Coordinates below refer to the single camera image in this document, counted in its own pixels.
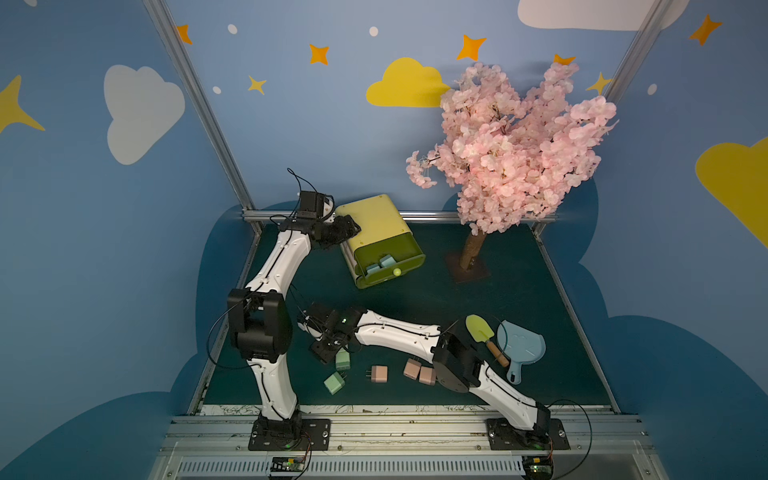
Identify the yellow-green drawer cabinet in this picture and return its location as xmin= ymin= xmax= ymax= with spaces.
xmin=336 ymin=194 xmax=412 ymax=289

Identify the green drawer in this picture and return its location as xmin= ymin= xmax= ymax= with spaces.
xmin=353 ymin=232 xmax=426 ymax=289

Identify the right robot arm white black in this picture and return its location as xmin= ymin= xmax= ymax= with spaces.
xmin=298 ymin=303 xmax=551 ymax=437

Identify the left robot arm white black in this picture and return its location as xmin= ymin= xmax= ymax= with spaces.
xmin=227 ymin=214 xmax=361 ymax=422

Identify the green plug middle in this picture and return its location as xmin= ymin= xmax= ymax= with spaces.
xmin=335 ymin=349 xmax=351 ymax=372

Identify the green plug lower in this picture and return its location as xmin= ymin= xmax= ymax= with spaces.
xmin=323 ymin=371 xmax=346 ymax=395

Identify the pink plug left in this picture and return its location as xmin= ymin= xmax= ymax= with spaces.
xmin=367 ymin=365 xmax=388 ymax=383

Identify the left circuit board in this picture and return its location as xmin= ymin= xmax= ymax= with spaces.
xmin=269 ymin=456 xmax=306 ymax=477

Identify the circuit board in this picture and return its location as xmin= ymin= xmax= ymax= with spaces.
xmin=269 ymin=456 xmax=306 ymax=477
xmin=522 ymin=456 xmax=554 ymax=480

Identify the green toy shovel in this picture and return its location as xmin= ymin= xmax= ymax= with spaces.
xmin=465 ymin=314 xmax=510 ymax=367

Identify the pink blossom artificial tree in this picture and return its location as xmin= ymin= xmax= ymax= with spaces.
xmin=406 ymin=63 xmax=617 ymax=278

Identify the blue toy dustpan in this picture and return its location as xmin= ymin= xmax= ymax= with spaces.
xmin=496 ymin=320 xmax=546 ymax=385

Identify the right circuit board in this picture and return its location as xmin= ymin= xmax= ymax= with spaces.
xmin=522 ymin=456 xmax=554 ymax=480

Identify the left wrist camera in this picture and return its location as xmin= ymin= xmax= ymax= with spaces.
xmin=296 ymin=190 xmax=335 ymax=222

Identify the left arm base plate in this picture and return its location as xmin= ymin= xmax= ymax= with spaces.
xmin=247 ymin=417 xmax=332 ymax=451

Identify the aluminium front rail base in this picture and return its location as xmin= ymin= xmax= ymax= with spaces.
xmin=149 ymin=401 xmax=668 ymax=479

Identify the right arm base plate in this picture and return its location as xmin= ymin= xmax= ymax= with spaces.
xmin=485 ymin=418 xmax=570 ymax=451

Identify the left aluminium frame post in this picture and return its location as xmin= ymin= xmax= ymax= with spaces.
xmin=143 ymin=0 xmax=255 ymax=210

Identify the aluminium frame post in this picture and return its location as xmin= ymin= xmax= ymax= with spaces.
xmin=143 ymin=0 xmax=255 ymax=210
xmin=605 ymin=0 xmax=674 ymax=104

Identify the right aluminium frame post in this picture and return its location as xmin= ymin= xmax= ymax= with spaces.
xmin=605 ymin=0 xmax=674 ymax=104

